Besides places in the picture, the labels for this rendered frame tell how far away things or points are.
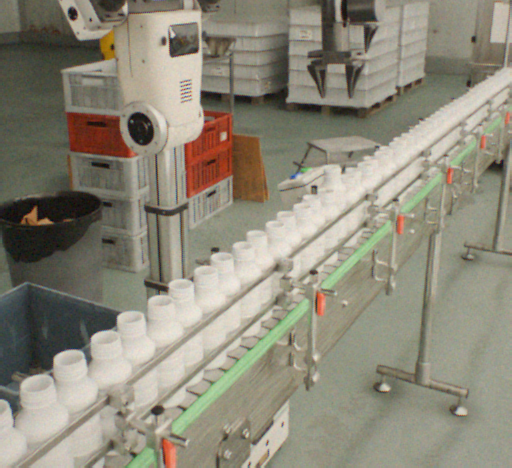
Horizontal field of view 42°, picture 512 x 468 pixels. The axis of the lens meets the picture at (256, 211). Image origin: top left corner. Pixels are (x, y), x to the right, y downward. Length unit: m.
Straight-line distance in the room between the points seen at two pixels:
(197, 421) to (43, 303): 0.63
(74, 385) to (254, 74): 7.72
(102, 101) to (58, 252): 1.04
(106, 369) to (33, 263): 2.06
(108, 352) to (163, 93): 1.10
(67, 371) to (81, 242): 2.08
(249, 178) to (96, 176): 1.45
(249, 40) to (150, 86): 6.60
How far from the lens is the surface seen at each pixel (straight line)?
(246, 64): 8.49
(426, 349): 2.70
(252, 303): 1.17
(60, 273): 2.94
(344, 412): 2.73
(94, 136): 3.73
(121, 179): 3.69
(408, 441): 2.63
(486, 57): 5.82
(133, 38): 1.88
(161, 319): 0.97
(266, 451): 2.38
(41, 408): 0.82
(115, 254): 3.89
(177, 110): 1.91
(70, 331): 1.55
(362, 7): 1.38
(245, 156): 4.80
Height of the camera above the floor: 1.61
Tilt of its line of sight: 20 degrees down
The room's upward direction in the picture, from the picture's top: straight up
